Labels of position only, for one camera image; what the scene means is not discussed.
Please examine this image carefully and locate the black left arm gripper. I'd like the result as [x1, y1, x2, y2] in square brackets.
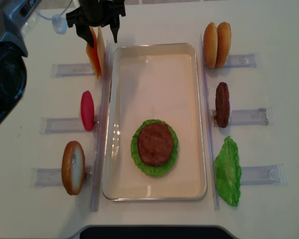
[66, 0, 126, 47]

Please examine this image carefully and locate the orange cheese slice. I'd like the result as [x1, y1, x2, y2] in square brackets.
[97, 26, 106, 78]
[86, 26, 101, 79]

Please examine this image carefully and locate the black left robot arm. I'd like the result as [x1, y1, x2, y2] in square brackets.
[0, 0, 126, 124]

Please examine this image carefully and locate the red tomato slice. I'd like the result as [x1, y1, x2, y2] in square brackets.
[80, 91, 95, 131]

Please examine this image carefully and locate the meat patty in tray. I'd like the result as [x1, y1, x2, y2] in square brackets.
[137, 122, 174, 167]

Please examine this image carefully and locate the upright brown meat patty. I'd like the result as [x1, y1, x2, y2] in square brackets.
[215, 82, 230, 128]

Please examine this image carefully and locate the lettuce leaf in tray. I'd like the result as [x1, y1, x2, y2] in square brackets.
[131, 119, 178, 177]

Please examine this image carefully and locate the upright green lettuce leaf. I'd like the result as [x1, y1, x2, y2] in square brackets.
[214, 136, 242, 207]

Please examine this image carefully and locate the clear left long strip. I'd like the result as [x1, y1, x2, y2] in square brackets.
[90, 42, 113, 212]

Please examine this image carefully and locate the clear long strip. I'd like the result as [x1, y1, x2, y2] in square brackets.
[200, 34, 219, 210]
[90, 42, 113, 212]

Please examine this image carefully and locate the white metal tray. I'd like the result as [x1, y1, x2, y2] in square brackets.
[102, 43, 207, 201]

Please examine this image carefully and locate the inner bun half right rack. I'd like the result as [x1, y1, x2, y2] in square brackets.
[203, 22, 218, 68]

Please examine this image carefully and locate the bun half rack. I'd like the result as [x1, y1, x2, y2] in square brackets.
[61, 141, 85, 195]
[215, 22, 231, 68]
[203, 22, 218, 68]

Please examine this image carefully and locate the outer bun half right rack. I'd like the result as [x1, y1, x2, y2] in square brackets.
[215, 22, 231, 68]

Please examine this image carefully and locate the bun half left rack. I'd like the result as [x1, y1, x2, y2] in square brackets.
[61, 141, 85, 195]

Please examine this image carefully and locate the clear right long strip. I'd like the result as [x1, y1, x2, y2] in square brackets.
[200, 34, 219, 210]

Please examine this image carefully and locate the black base at bottom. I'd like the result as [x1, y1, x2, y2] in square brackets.
[80, 226, 233, 239]

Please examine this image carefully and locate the white cable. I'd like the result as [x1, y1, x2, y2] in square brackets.
[38, 0, 77, 34]

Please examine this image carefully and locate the clear cheese holder rail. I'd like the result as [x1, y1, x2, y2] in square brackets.
[51, 63, 95, 77]

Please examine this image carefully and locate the clear tomato holder rail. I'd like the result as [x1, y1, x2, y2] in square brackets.
[40, 118, 87, 134]

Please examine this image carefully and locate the clear bun holder rail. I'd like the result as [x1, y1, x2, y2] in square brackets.
[224, 53, 261, 68]
[31, 166, 93, 187]

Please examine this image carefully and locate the clear left bun holder rail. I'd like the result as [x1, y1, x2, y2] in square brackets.
[31, 166, 93, 187]

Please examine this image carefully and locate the clear patty holder rail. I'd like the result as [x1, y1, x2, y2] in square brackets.
[211, 107, 275, 126]

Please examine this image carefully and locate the clear lettuce holder rail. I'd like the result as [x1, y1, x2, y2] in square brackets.
[241, 164, 287, 185]

